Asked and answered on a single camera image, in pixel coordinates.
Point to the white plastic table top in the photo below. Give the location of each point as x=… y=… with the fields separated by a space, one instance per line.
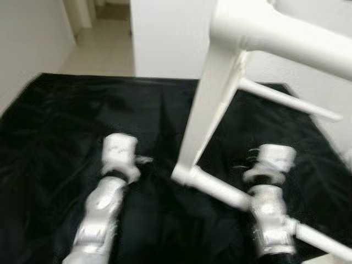
x=209 y=110

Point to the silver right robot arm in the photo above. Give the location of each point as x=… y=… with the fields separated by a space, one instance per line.
x=269 y=220

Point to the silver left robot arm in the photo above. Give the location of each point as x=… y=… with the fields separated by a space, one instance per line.
x=99 y=214

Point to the black table cloth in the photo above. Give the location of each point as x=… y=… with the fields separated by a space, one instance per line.
x=55 y=137

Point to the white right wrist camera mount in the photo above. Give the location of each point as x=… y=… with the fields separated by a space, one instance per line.
x=275 y=157

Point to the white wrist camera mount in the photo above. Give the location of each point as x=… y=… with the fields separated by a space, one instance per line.
x=275 y=157
x=120 y=151

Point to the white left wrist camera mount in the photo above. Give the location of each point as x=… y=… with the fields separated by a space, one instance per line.
x=120 y=151

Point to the white door frame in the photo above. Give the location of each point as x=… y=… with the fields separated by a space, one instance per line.
x=82 y=11

